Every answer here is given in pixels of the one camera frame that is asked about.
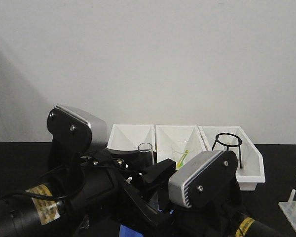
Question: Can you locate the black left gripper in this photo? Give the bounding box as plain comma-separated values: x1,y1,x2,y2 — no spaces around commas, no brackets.
83,149,176,223

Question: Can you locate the clear glass test tube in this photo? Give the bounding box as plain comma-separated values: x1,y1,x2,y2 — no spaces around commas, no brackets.
137,142,161,210

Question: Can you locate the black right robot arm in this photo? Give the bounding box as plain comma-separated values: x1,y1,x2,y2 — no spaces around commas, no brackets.
172,200,284,237

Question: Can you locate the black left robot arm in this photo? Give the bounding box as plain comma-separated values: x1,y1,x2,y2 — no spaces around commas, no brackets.
0,149,175,237

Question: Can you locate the green plastic spatula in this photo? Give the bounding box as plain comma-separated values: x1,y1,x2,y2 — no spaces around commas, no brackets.
179,150,189,167

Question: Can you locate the small beaker in middle bin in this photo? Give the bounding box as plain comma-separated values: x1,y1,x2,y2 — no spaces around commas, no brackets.
170,141,194,170

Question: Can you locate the left white storage bin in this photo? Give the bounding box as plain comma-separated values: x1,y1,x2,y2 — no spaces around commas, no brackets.
107,124,155,169

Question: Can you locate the white storage bin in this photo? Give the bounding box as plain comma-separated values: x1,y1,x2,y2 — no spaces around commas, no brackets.
155,125,207,170
199,126,265,191
107,124,155,169

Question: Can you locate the middle white storage bin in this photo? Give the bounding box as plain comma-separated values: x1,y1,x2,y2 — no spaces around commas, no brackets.
155,125,207,170

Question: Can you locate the blue plastic tray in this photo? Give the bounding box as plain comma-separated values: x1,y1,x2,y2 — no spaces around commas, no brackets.
119,208,174,237

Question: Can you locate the right white storage bin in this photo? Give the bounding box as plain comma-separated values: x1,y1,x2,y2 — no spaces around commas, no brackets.
199,126,265,191

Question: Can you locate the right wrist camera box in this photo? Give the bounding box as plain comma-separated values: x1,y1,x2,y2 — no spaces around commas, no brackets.
168,150,241,208

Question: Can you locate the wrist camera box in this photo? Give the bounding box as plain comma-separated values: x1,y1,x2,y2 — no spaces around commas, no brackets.
168,150,241,208
47,105,108,153

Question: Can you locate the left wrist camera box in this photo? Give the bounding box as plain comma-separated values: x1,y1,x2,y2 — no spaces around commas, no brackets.
47,105,108,153

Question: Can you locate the black wire tripod stand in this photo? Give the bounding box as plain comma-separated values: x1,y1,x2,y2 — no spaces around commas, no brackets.
212,132,243,169

